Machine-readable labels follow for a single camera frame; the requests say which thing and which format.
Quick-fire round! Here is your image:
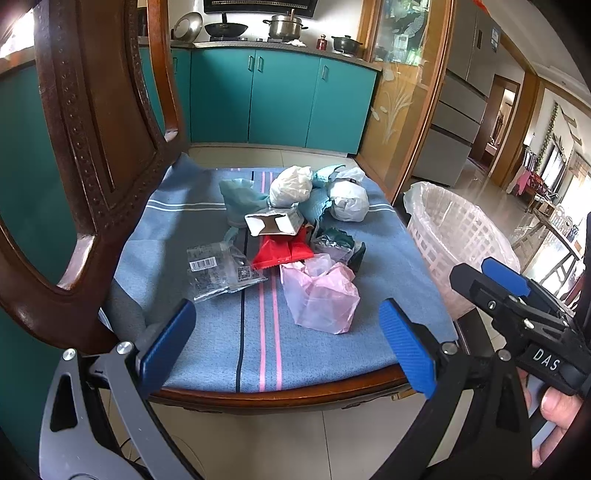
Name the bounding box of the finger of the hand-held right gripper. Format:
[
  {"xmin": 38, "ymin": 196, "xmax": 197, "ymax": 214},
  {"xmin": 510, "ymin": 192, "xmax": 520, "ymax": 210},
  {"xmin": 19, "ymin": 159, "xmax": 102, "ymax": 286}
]
[
  {"xmin": 481, "ymin": 257, "xmax": 566, "ymax": 312},
  {"xmin": 450, "ymin": 264, "xmax": 514, "ymax": 324}
]

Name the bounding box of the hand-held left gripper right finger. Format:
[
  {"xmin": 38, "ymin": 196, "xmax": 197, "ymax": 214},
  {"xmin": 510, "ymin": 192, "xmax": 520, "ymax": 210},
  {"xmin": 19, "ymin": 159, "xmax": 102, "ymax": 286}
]
[{"xmin": 369, "ymin": 298, "xmax": 536, "ymax": 480}]

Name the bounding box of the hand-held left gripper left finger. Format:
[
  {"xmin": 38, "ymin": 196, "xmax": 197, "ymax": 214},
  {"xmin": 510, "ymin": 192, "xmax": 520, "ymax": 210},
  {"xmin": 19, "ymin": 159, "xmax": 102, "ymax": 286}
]
[{"xmin": 39, "ymin": 299, "xmax": 204, "ymax": 480}]

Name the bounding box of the white plastic lattice basket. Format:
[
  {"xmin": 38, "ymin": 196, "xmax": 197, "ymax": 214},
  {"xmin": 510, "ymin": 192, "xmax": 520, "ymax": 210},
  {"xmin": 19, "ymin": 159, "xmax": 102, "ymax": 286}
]
[{"xmin": 405, "ymin": 182, "xmax": 520, "ymax": 319}]

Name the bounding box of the clear barcode plastic packet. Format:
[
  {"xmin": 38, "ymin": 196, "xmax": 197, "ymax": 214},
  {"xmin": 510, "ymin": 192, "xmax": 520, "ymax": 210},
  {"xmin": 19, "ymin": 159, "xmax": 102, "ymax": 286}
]
[{"xmin": 187, "ymin": 240, "xmax": 269, "ymax": 303}]

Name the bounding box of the pink plastic bag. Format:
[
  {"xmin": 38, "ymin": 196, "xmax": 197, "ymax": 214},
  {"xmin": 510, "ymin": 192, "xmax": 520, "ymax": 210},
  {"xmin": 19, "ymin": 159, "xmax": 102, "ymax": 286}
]
[{"xmin": 280, "ymin": 253, "xmax": 361, "ymax": 335}]

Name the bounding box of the dark green wrapper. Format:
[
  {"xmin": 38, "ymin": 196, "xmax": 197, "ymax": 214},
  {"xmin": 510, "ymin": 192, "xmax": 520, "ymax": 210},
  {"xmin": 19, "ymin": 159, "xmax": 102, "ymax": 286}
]
[{"xmin": 318, "ymin": 226, "xmax": 367, "ymax": 271}]

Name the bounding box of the small clear wrapper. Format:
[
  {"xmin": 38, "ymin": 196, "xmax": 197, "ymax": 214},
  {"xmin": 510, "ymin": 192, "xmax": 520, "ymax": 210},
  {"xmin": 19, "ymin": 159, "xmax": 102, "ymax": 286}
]
[{"xmin": 311, "ymin": 235, "xmax": 352, "ymax": 265}]

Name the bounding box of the red wrapper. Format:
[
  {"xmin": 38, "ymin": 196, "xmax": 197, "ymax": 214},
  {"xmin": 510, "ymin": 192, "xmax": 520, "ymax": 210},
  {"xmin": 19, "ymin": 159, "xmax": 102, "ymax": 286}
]
[{"xmin": 252, "ymin": 228, "xmax": 315, "ymax": 269}]

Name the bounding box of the grey-white knotted plastic bag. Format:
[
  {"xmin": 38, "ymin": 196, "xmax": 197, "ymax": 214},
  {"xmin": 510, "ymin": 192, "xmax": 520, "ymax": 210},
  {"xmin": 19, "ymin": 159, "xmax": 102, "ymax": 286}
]
[{"xmin": 329, "ymin": 180, "xmax": 370, "ymax": 222}]

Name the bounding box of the teal plastic bag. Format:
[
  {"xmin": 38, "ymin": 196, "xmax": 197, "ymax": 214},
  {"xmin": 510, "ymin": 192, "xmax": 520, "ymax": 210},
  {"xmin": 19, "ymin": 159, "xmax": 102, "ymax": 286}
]
[
  {"xmin": 218, "ymin": 178, "xmax": 271, "ymax": 229},
  {"xmin": 302, "ymin": 165, "xmax": 347, "ymax": 223}
]

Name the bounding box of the white torn carton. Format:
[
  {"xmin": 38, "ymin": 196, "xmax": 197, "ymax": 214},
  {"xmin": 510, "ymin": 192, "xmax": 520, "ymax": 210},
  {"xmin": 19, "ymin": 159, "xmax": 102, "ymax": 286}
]
[{"xmin": 245, "ymin": 207, "xmax": 305, "ymax": 237}]

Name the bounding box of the white plastic bag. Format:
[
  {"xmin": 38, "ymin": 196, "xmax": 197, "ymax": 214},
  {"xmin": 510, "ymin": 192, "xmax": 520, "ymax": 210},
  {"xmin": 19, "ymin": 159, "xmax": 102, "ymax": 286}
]
[{"xmin": 269, "ymin": 165, "xmax": 315, "ymax": 208}]

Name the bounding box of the person's right hand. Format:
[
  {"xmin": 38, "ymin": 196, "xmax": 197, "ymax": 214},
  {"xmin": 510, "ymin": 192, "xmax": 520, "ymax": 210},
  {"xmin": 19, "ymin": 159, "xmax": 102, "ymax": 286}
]
[{"xmin": 519, "ymin": 370, "xmax": 585, "ymax": 468}]

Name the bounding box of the blue striped cloth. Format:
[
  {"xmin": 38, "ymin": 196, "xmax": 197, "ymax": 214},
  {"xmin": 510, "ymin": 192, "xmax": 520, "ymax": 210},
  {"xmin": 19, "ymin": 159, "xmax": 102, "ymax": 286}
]
[{"xmin": 104, "ymin": 154, "xmax": 458, "ymax": 393}]

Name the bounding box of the wooden bench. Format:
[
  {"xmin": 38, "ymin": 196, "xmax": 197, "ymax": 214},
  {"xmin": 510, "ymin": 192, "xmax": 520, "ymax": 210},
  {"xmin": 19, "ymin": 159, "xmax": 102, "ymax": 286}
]
[{"xmin": 531, "ymin": 210, "xmax": 583, "ymax": 260}]

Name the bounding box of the white lined waste basket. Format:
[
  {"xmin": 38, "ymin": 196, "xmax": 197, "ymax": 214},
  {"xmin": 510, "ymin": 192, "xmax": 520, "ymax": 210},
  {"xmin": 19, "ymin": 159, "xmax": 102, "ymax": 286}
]
[{"xmin": 403, "ymin": 181, "xmax": 522, "ymax": 319}]

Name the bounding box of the brown wooden door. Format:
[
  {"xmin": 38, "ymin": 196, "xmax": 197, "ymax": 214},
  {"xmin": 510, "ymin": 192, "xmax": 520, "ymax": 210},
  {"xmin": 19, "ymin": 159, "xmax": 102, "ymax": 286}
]
[{"xmin": 466, "ymin": 74, "xmax": 522, "ymax": 178}]

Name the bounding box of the green leaf garland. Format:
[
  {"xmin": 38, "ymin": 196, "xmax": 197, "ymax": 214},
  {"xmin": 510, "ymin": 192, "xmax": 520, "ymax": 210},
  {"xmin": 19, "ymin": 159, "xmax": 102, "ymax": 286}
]
[{"xmin": 537, "ymin": 103, "xmax": 560, "ymax": 168}]

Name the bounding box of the grey refrigerator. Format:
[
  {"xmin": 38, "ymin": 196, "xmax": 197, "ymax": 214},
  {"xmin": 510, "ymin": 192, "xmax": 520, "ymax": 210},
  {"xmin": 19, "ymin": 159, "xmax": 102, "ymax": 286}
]
[{"xmin": 411, "ymin": 7, "xmax": 505, "ymax": 186}]

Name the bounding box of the wooden framed glass door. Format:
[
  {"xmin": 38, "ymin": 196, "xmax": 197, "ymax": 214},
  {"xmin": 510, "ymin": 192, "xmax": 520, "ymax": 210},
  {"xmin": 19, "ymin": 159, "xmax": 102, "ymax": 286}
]
[{"xmin": 357, "ymin": 0, "xmax": 456, "ymax": 204}]

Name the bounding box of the dark wooden chair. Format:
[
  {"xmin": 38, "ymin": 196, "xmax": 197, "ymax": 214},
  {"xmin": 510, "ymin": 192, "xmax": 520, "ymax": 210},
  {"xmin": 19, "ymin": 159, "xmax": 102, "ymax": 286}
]
[{"xmin": 0, "ymin": 0, "xmax": 462, "ymax": 416}]

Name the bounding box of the teal kitchen base cabinet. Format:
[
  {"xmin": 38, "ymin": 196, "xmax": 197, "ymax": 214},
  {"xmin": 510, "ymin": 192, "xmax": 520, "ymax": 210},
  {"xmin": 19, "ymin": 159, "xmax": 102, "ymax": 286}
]
[{"xmin": 139, "ymin": 42, "xmax": 380, "ymax": 156}]

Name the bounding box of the black lidded pot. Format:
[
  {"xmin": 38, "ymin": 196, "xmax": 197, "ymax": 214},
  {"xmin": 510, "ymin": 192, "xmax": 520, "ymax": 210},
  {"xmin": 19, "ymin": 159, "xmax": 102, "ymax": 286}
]
[{"xmin": 331, "ymin": 34, "xmax": 364, "ymax": 57}]

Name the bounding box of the steel pan lid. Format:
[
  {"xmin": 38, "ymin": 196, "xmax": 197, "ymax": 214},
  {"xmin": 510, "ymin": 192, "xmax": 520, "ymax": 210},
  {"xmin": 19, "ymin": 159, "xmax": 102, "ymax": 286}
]
[{"xmin": 171, "ymin": 12, "xmax": 204, "ymax": 44}]

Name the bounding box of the black wok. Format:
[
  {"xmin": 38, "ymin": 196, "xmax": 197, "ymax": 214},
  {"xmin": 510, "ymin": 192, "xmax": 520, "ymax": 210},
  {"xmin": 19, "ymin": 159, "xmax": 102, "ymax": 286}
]
[{"xmin": 204, "ymin": 14, "xmax": 249, "ymax": 38}]

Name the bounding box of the steel stock pot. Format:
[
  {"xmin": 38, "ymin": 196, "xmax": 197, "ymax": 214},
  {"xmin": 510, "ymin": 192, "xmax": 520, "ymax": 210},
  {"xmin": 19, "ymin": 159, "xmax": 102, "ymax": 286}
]
[{"xmin": 263, "ymin": 10, "xmax": 309, "ymax": 40}]

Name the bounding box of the black range hood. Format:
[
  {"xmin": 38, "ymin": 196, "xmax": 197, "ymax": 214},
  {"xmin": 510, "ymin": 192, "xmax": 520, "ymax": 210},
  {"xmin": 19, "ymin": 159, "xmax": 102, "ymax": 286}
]
[{"xmin": 203, "ymin": 0, "xmax": 319, "ymax": 14}]

